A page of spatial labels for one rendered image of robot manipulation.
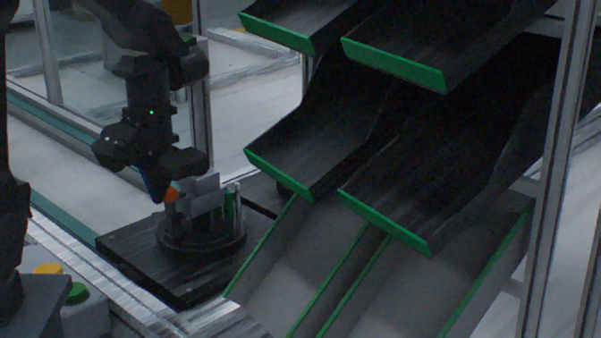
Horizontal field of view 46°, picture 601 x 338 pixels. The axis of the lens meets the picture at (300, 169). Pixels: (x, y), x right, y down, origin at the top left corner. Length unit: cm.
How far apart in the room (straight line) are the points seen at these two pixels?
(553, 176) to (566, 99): 8
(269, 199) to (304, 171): 44
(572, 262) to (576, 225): 14
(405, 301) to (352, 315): 6
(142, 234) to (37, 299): 32
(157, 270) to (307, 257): 26
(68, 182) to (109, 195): 11
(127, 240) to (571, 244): 79
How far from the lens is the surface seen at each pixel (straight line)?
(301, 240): 91
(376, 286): 83
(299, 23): 75
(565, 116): 69
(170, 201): 105
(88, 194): 142
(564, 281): 129
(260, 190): 126
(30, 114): 180
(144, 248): 112
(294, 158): 82
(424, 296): 81
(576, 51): 67
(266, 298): 91
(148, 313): 99
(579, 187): 163
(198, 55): 102
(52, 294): 88
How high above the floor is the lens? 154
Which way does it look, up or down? 25 degrees down
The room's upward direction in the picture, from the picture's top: straight up
